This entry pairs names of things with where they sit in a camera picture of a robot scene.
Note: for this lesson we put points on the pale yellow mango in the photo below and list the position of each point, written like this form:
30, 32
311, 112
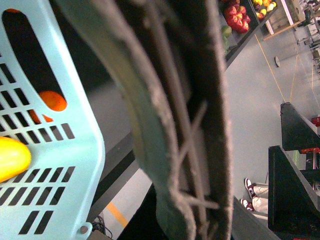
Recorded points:
15, 158

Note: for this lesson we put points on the brown basket handle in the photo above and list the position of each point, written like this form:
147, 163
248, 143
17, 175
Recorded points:
167, 59

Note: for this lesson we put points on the teal plastic shopping basket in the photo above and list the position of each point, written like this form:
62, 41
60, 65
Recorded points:
50, 200

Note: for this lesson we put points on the orange tangerine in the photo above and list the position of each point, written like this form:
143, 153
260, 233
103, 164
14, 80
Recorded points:
53, 101

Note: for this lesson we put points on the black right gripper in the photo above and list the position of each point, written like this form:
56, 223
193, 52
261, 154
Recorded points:
293, 205

